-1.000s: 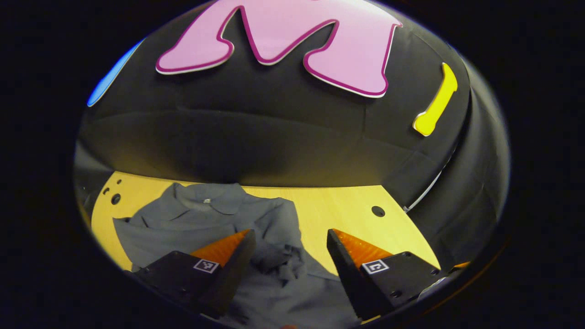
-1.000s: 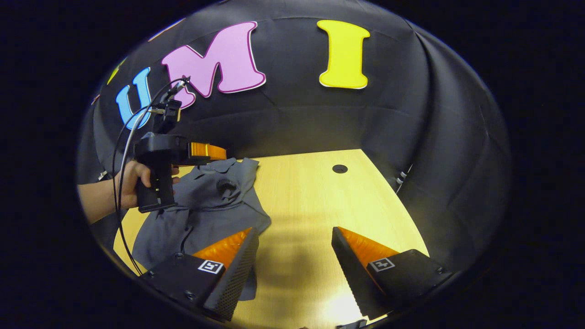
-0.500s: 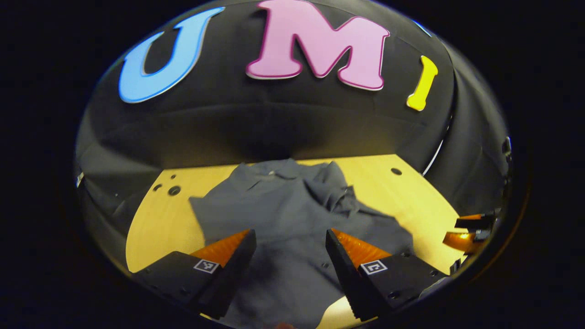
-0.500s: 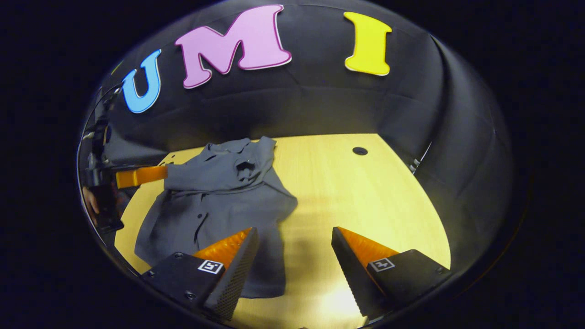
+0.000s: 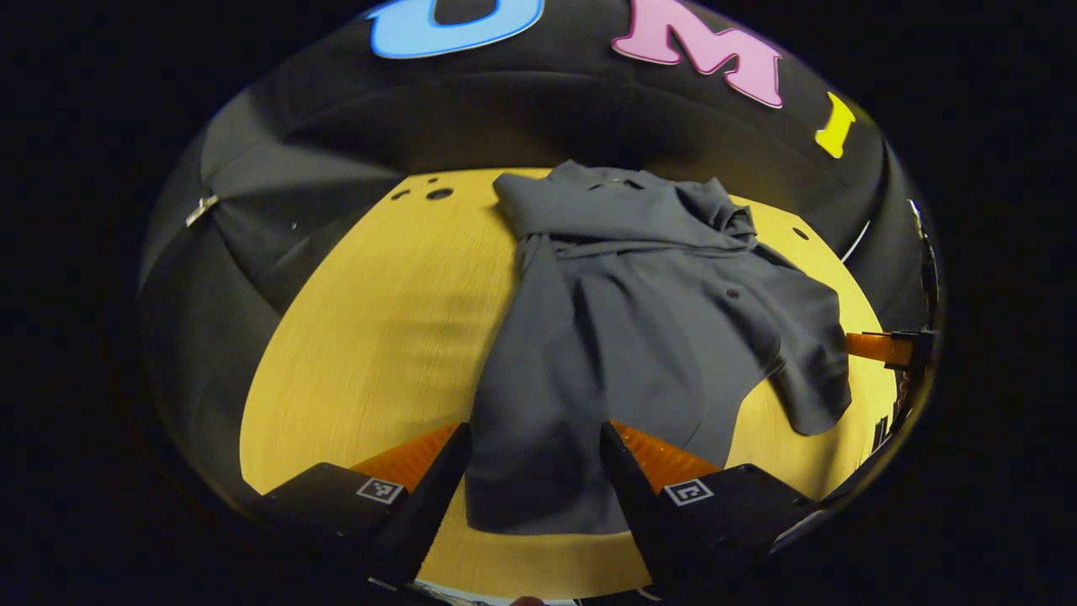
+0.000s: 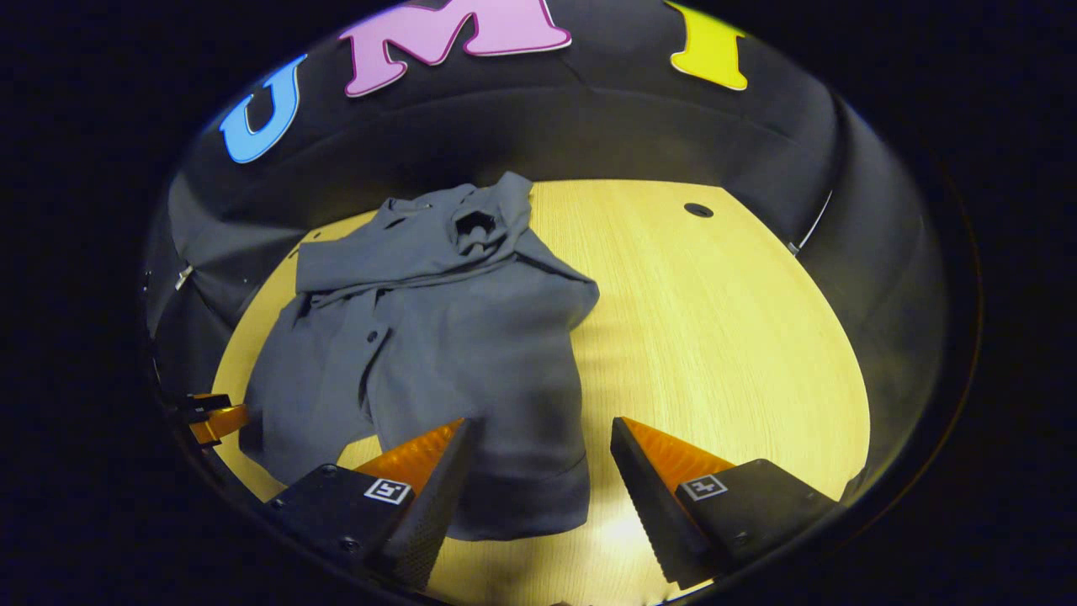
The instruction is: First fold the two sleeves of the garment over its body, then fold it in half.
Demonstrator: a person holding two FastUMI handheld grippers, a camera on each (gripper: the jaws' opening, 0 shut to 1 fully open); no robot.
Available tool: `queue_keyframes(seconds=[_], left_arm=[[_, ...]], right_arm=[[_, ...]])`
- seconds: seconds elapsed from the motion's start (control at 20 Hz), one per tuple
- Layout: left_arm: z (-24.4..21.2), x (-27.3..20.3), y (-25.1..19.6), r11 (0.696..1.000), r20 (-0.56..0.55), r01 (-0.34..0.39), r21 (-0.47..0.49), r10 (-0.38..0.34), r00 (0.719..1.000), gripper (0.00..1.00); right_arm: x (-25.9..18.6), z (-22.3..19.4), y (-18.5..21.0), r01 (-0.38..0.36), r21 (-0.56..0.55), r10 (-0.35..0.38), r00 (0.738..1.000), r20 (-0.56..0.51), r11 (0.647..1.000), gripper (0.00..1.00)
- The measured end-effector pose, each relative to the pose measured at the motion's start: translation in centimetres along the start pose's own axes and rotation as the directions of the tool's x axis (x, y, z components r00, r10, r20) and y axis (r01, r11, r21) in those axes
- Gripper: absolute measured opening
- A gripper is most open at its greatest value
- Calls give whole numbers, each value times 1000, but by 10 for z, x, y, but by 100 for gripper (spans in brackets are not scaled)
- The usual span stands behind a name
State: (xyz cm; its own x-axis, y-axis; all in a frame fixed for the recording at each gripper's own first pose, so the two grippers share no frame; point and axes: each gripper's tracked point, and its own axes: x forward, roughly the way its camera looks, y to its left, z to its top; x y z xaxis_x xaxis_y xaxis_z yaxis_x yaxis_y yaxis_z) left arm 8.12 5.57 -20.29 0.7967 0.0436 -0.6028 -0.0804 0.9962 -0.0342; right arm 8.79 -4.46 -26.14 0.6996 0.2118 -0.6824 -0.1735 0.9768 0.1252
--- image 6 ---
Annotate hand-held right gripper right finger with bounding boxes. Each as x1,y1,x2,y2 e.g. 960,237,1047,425
609,416,839,591

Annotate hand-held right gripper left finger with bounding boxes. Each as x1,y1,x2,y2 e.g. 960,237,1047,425
265,417,475,591

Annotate grey button shirt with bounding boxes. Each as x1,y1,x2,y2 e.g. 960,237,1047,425
240,172,602,542

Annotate black backdrop cloth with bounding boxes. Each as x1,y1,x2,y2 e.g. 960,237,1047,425
143,0,953,472

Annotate white strap with clip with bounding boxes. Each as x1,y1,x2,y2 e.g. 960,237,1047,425
788,189,835,256

